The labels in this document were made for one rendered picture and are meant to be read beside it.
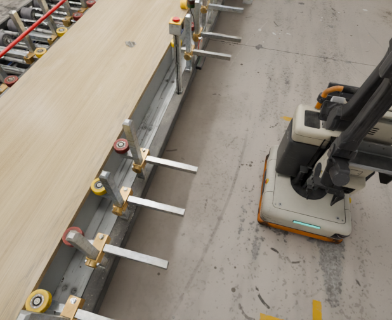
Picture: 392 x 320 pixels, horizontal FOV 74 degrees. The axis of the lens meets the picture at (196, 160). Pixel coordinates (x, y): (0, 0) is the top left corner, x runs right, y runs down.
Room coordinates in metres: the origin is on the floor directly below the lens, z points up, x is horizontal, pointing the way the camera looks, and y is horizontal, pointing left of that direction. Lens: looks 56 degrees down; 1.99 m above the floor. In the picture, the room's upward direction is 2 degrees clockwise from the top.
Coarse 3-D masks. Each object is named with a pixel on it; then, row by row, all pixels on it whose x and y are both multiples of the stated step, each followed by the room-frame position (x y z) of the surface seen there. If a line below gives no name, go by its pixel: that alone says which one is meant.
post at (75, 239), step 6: (72, 234) 0.28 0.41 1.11; (78, 234) 0.28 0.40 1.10; (66, 240) 0.26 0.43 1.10; (72, 240) 0.26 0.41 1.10; (78, 240) 0.27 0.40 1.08; (84, 240) 0.28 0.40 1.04; (78, 246) 0.26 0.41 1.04; (84, 246) 0.27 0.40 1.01; (90, 246) 0.28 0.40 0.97; (84, 252) 0.26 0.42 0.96; (90, 252) 0.26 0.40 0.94; (96, 252) 0.28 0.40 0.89; (102, 258) 0.28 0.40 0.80; (102, 264) 0.26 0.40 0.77
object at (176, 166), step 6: (126, 156) 0.80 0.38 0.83; (132, 156) 0.80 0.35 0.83; (150, 156) 0.80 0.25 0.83; (150, 162) 0.78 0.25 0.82; (156, 162) 0.77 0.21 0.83; (162, 162) 0.77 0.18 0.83; (168, 162) 0.77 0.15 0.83; (174, 162) 0.77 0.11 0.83; (174, 168) 0.75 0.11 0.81; (180, 168) 0.74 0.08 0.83; (186, 168) 0.73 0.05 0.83; (192, 168) 0.74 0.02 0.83
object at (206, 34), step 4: (192, 32) 2.01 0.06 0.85; (204, 32) 2.01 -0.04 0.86; (208, 32) 2.01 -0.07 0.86; (200, 36) 2.00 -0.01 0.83; (204, 36) 1.99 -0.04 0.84; (208, 36) 1.99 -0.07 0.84; (212, 36) 1.98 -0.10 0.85; (216, 36) 1.97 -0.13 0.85; (220, 36) 1.96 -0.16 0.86; (224, 36) 1.96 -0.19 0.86; (228, 36) 1.96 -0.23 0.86; (232, 36) 1.96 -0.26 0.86; (236, 36) 1.96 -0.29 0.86; (228, 40) 1.95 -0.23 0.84; (232, 40) 1.94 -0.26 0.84; (236, 40) 1.94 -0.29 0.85; (240, 40) 1.93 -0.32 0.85
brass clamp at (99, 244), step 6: (96, 240) 0.33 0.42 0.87; (102, 240) 0.34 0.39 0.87; (108, 240) 0.34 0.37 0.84; (96, 246) 0.31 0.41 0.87; (102, 246) 0.31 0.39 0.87; (102, 252) 0.29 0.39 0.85; (90, 258) 0.26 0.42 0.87; (96, 258) 0.26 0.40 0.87; (90, 264) 0.24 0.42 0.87; (96, 264) 0.24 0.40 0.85
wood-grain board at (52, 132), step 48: (144, 0) 2.43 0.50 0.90; (96, 48) 1.68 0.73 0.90; (144, 48) 1.70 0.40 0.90; (48, 96) 1.18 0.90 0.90; (96, 96) 1.19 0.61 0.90; (0, 144) 0.81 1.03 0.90; (48, 144) 0.82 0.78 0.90; (96, 144) 0.82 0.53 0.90; (0, 192) 0.53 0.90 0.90; (48, 192) 0.54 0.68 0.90; (0, 240) 0.31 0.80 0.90; (48, 240) 0.32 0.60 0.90; (0, 288) 0.13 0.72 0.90
